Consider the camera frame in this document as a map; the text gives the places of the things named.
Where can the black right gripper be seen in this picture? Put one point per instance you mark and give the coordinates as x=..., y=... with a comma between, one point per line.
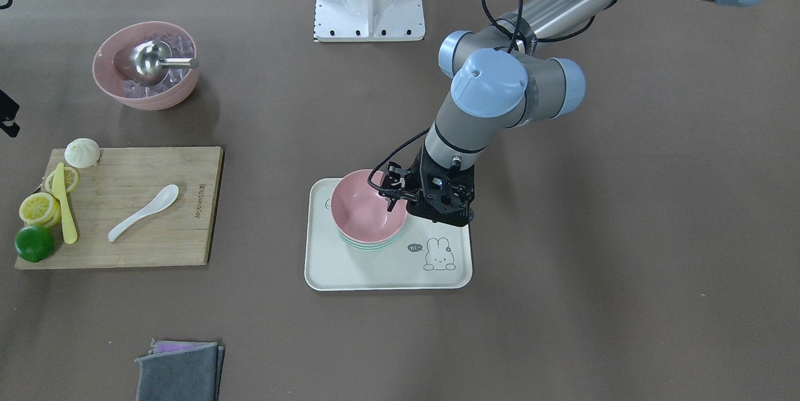
x=8, y=108

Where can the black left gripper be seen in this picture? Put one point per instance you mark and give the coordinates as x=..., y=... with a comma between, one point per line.
x=396, y=185

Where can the small pink bowl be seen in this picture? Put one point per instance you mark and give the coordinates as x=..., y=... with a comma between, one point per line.
x=361, y=213

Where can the white ceramic spoon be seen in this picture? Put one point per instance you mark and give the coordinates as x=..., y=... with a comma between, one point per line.
x=164, y=199

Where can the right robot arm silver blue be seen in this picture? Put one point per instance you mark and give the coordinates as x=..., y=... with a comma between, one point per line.
x=5, y=4

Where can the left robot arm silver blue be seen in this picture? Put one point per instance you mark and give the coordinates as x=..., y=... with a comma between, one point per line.
x=496, y=83

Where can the large pink ice bowl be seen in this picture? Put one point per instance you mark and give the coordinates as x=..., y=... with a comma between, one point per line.
x=175, y=87

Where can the cream rabbit tray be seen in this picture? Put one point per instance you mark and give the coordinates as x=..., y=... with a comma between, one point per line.
x=423, y=255

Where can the stacked green bowls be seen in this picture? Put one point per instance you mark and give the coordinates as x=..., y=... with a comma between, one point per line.
x=359, y=245

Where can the lemon slice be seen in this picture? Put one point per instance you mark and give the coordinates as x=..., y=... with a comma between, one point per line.
x=40, y=208
x=71, y=178

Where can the yellow plastic knife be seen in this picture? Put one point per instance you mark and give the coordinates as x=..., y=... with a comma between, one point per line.
x=69, y=230

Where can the green lime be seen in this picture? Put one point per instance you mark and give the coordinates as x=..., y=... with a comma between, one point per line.
x=33, y=243

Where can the metal ice scoop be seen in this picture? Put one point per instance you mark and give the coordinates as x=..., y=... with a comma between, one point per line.
x=148, y=63

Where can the grey folded cloth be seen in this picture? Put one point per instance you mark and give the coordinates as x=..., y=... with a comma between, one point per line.
x=180, y=370

